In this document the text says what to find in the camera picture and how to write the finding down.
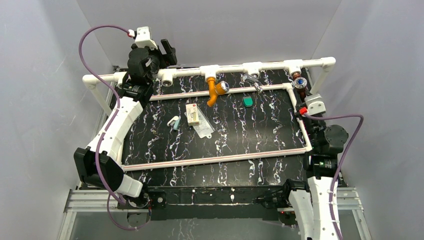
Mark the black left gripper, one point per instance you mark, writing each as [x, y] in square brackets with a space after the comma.
[167, 51]

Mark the dark red water faucet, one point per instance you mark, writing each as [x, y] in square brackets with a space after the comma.
[300, 85]

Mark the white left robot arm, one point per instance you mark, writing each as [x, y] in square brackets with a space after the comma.
[98, 163]

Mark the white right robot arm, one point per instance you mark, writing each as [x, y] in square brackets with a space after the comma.
[314, 201]

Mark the orange water faucet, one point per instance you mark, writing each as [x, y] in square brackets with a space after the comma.
[216, 89]

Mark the chrome water faucet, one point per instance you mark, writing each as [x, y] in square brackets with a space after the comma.
[253, 79]

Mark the white blue stapler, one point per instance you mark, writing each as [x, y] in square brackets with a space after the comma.
[174, 122]

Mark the cream cardboard box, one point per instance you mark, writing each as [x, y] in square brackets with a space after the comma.
[192, 114]

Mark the green square tape measure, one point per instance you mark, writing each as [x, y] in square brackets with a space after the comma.
[247, 101]

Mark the white plastic package card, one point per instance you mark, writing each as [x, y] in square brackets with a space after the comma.
[204, 129]

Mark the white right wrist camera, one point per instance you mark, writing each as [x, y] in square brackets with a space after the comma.
[314, 105]

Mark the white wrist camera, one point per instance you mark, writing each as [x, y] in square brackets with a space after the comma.
[144, 39]
[314, 105]

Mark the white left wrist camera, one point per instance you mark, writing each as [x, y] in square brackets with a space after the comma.
[144, 39]

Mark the white pipe frame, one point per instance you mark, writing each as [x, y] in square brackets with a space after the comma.
[212, 71]

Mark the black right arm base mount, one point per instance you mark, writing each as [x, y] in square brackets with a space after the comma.
[279, 198]

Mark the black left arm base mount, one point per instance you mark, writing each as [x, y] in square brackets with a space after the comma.
[153, 200]

